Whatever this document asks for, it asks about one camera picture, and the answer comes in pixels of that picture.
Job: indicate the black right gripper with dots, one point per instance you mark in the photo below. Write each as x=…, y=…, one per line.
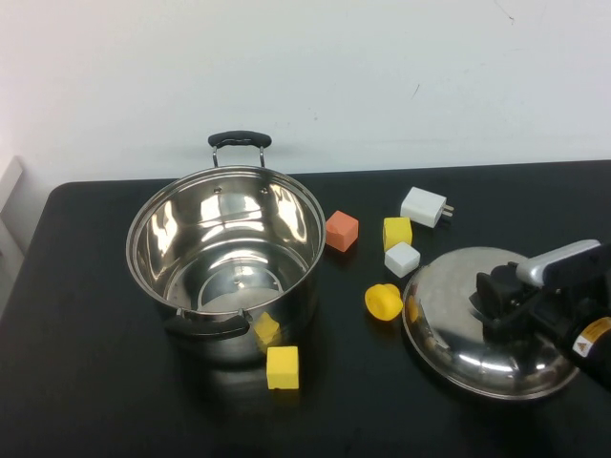
x=549, y=310

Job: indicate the steel lid black knob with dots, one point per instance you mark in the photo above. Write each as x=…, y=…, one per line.
x=448, y=334

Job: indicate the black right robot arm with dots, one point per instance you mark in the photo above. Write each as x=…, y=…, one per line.
x=594, y=343

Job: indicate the white foam cube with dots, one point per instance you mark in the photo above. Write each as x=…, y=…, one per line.
x=402, y=260

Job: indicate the white charger plug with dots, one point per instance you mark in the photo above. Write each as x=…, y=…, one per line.
x=422, y=205

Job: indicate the yellow foam cube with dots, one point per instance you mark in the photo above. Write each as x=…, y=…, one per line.
x=282, y=367
x=397, y=235

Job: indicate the yellow round plastic knob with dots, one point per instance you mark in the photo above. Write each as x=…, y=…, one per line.
x=381, y=301

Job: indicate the orange foam cube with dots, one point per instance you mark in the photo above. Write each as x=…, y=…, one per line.
x=341, y=231

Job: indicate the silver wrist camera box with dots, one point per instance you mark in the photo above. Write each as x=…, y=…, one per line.
x=558, y=262

